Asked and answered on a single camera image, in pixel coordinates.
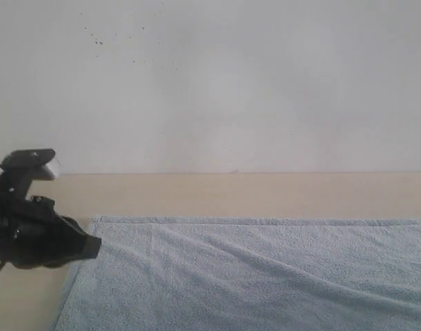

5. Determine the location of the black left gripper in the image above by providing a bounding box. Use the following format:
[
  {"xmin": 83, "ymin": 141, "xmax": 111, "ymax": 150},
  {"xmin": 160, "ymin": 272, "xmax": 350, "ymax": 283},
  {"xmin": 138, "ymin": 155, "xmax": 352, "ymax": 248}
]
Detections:
[{"xmin": 0, "ymin": 195, "xmax": 102, "ymax": 269}]

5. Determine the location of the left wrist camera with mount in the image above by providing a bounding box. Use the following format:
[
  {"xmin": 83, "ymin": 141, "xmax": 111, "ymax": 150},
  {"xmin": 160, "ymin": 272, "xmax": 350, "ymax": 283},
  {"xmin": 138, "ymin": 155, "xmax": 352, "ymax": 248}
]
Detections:
[{"xmin": 0, "ymin": 148, "xmax": 60, "ymax": 199}]

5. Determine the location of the light blue fluffy towel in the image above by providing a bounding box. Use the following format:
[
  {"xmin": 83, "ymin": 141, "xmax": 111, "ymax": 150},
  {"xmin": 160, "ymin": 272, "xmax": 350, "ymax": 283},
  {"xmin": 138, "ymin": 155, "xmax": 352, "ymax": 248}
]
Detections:
[{"xmin": 51, "ymin": 216, "xmax": 421, "ymax": 330}]

